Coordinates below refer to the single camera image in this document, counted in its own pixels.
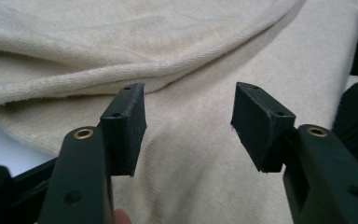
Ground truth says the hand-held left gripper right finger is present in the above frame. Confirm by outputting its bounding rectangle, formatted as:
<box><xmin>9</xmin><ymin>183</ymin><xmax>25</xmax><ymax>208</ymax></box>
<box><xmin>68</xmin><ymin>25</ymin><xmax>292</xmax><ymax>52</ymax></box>
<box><xmin>230</xmin><ymin>81</ymin><xmax>358</xmax><ymax>224</ymax></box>

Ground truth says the beige knit sweater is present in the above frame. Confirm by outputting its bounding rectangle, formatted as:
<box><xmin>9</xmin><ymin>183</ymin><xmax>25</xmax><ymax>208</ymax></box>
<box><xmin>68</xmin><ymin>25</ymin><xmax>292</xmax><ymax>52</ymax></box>
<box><xmin>0</xmin><ymin>0</ymin><xmax>358</xmax><ymax>224</ymax></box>

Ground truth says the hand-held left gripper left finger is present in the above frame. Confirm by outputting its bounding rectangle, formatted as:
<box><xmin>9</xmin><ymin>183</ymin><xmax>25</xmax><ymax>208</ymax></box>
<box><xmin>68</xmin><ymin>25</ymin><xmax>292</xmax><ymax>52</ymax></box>
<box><xmin>36</xmin><ymin>82</ymin><xmax>147</xmax><ymax>224</ymax></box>

